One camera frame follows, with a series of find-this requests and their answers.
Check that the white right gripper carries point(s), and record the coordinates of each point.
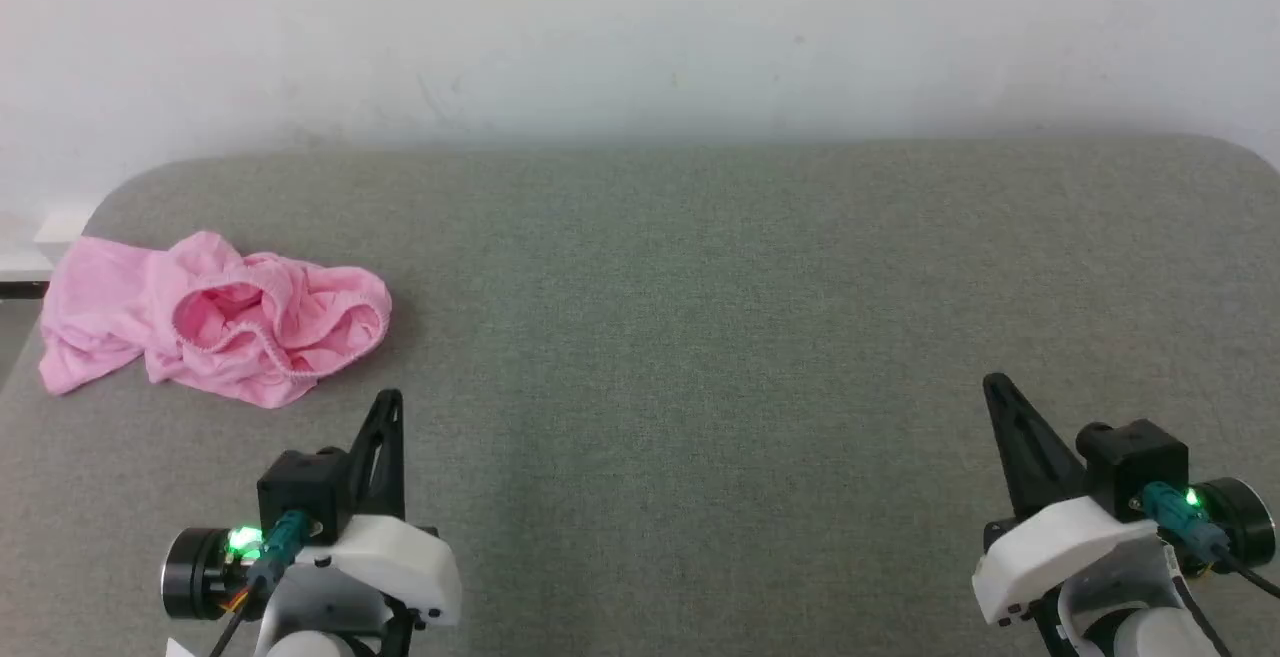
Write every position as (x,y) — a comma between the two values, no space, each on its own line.
(1050,547)

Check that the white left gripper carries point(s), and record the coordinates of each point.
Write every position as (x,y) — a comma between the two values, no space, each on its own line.
(395,562)

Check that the pink shorts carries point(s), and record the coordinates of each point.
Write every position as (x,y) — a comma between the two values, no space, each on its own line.
(250,322)

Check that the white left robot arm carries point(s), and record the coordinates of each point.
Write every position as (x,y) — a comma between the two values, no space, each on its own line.
(320,645)

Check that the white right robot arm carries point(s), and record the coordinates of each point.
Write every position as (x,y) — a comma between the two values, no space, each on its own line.
(1130,607)

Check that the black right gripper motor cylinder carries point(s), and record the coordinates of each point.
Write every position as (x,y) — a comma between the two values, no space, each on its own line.
(1245,522)

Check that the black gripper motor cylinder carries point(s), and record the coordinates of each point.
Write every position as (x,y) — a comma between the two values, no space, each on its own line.
(1245,522)
(190,577)

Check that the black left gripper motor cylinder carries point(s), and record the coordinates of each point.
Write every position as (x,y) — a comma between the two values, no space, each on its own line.
(190,577)

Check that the grey-green fabric sofa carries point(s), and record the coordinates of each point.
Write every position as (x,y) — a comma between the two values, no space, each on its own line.
(700,337)

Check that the white wall baseboard ledge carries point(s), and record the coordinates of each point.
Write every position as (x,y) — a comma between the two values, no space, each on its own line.
(40,247)

